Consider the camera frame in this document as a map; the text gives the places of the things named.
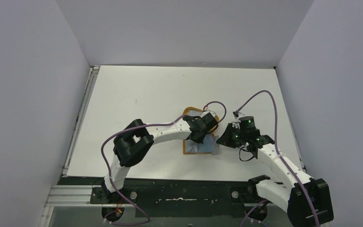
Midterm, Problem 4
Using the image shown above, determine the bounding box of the orange leather card holder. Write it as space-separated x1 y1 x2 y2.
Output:
183 134 220 155

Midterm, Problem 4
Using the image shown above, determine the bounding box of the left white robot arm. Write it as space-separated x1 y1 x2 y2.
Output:
102 111 222 203

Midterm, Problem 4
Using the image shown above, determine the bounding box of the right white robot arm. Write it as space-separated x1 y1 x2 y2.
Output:
217 116 334 227

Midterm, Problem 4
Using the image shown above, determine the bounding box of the left stack credit card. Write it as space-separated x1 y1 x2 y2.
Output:
187 109 203 117

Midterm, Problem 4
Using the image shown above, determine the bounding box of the tan oval tray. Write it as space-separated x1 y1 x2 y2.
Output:
182 106 218 134

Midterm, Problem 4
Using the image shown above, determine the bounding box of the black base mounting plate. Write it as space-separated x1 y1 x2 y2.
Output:
89 177 278 221

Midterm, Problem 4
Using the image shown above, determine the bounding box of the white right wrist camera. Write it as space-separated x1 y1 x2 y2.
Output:
233 111 246 120

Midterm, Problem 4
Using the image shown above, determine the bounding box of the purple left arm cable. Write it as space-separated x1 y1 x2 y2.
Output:
100 101 227 226

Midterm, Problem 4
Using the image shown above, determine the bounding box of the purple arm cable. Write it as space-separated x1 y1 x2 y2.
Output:
100 101 227 226
233 90 321 227

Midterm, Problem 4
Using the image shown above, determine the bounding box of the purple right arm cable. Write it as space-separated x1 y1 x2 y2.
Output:
233 90 321 227

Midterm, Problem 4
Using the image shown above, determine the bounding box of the aluminium side rail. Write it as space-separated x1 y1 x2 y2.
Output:
61 66 101 177

